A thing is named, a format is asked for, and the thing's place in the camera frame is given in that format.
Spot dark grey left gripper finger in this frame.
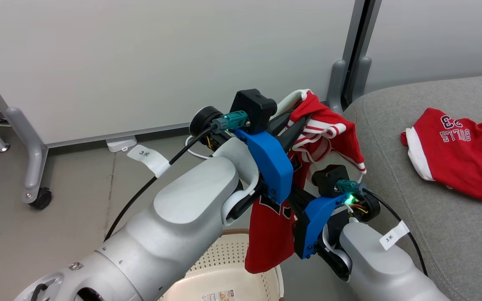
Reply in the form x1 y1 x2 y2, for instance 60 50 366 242
278 117 312 152
268 112 298 132

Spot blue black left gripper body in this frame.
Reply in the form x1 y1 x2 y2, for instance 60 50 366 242
189 106 294 205

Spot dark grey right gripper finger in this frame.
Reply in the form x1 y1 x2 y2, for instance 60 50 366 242
287 187 309 218

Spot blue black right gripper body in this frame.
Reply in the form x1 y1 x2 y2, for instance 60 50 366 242
293 190 382 260

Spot red jersey white striped trim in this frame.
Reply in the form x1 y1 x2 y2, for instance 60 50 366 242
244 89 367 274

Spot red Bulls jersey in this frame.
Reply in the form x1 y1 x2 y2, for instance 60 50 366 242
400 107 482 203

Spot grey fabric sofa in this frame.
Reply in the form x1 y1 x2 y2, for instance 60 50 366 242
344 73 482 301

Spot beige perforated laundry basket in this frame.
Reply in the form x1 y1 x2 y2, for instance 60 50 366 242
157 228 285 301

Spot white partition panel grey feet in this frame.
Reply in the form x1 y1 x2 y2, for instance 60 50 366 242
0 0 356 209
352 0 482 105

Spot white power adapter box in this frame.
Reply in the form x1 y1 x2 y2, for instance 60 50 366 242
106 136 138 153

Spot black caster wheel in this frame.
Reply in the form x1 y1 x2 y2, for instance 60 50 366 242
29 187 52 210

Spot white coiled floor cable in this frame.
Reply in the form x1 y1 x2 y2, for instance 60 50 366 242
185 136 213 161

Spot white right cable label tag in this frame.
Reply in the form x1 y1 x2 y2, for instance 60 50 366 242
379 221 410 250

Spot white cable label tag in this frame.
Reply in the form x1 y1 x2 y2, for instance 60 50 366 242
127 144 171 178
379 221 410 250

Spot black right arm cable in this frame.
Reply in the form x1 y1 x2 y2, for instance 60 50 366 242
336 179 428 277

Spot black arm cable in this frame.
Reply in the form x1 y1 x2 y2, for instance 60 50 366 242
336 179 428 277
104 110 250 242

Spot white left cable label tag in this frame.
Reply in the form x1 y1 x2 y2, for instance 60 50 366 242
127 144 171 178

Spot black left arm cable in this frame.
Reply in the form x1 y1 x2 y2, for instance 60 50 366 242
104 110 250 242

